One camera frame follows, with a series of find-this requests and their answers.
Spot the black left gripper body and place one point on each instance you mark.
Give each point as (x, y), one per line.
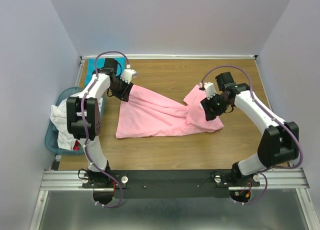
(118, 88)

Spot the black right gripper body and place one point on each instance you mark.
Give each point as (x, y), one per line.
(219, 105)

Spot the pink t-shirt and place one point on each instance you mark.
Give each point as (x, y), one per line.
(149, 114)

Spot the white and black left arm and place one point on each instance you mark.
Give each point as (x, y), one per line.
(84, 121)

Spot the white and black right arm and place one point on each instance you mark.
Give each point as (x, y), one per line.
(279, 139)

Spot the white t-shirt in basket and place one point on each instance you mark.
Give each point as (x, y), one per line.
(58, 117)

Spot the red garment in basket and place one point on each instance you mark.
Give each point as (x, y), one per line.
(76, 146)

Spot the blue plastic laundry basket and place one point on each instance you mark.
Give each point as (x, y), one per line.
(51, 137)

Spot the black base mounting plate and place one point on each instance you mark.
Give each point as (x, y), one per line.
(120, 195)

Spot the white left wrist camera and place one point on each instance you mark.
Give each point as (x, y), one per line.
(128, 74)

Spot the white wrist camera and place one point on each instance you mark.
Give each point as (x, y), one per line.
(209, 89)
(128, 74)

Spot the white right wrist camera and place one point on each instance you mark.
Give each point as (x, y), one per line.
(209, 89)

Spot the aluminium front rail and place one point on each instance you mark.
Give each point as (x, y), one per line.
(55, 180)

